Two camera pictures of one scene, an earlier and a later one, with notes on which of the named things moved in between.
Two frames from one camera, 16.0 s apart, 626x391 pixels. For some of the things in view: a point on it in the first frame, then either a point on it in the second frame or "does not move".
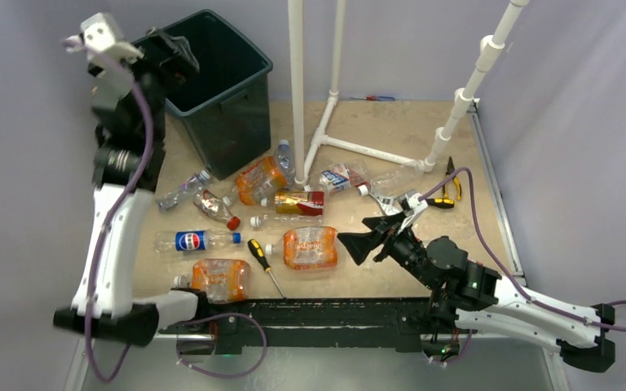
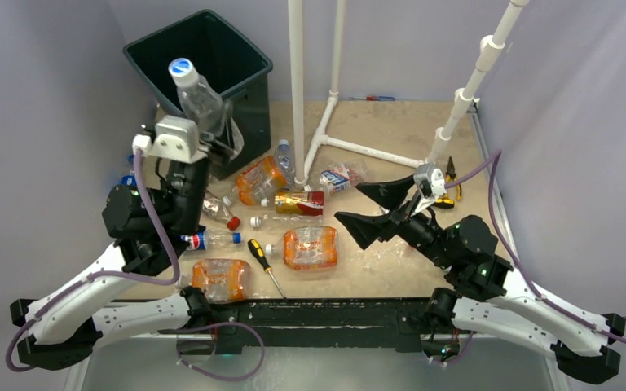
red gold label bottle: (301, 203) does not move
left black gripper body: (156, 81) -> (188, 215)
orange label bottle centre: (307, 248) does not move
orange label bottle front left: (222, 280) does not move
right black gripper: (359, 243) -> (363, 228)
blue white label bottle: (341, 177) does not move
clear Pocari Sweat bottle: (397, 177) -> (202, 103)
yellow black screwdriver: (257, 252) does not move
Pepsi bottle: (194, 240) does not move
